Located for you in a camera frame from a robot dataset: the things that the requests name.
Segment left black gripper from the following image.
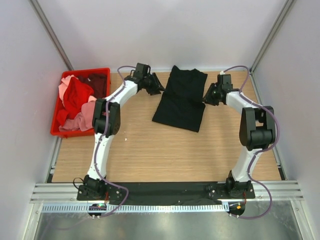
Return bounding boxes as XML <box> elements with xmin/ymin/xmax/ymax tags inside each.
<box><xmin>142</xmin><ymin>72</ymin><xmax>165</xmax><ymax>96</ymax></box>

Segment black t shirt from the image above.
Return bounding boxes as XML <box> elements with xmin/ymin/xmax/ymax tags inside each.
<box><xmin>152</xmin><ymin>65</ymin><xmax>208</xmax><ymax>133</ymax></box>

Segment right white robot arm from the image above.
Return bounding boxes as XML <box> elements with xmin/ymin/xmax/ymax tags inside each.
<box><xmin>203</xmin><ymin>72</ymin><xmax>277</xmax><ymax>199</ymax></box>

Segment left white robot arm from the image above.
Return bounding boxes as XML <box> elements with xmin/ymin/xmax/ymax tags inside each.
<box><xmin>77</xmin><ymin>63</ymin><xmax>165</xmax><ymax>201</ymax></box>

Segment dark maroon t shirt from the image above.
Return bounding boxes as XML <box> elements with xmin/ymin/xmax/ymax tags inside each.
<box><xmin>77</xmin><ymin>73</ymin><xmax>108</xmax><ymax>99</ymax></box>

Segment red t shirt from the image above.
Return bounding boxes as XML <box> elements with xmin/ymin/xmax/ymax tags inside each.
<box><xmin>55</xmin><ymin>75</ymin><xmax>97</xmax><ymax>126</ymax></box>

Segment pink t shirt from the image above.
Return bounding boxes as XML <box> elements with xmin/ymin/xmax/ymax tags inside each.
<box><xmin>58</xmin><ymin>74</ymin><xmax>106</xmax><ymax>132</ymax></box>

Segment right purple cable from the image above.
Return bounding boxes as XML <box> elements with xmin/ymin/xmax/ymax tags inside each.
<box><xmin>223</xmin><ymin>65</ymin><xmax>281</xmax><ymax>221</ymax></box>

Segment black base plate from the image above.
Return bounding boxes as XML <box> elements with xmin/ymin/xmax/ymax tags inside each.
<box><xmin>91</xmin><ymin>181</ymin><xmax>256</xmax><ymax>206</ymax></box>

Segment right aluminium corner post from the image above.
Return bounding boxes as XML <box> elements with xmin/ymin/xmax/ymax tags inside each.
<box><xmin>250</xmin><ymin>0</ymin><xmax>296</xmax><ymax>75</ymax></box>

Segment aluminium corner post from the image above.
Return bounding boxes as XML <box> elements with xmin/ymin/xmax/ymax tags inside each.
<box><xmin>29</xmin><ymin>0</ymin><xmax>74</xmax><ymax>71</ymax></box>
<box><xmin>250</xmin><ymin>0</ymin><xmax>296</xmax><ymax>75</ymax></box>

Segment aluminium frame rail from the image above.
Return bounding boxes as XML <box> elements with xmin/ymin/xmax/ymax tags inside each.
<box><xmin>30</xmin><ymin>180</ymin><xmax>304</xmax><ymax>206</ymax></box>

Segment slotted cable duct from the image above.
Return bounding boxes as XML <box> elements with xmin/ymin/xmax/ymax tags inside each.
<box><xmin>41</xmin><ymin>202</ymin><xmax>229</xmax><ymax>214</ymax></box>

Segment left aluminium corner post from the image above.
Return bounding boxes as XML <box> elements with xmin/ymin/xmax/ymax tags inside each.
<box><xmin>29</xmin><ymin>0</ymin><xmax>74</xmax><ymax>71</ymax></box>

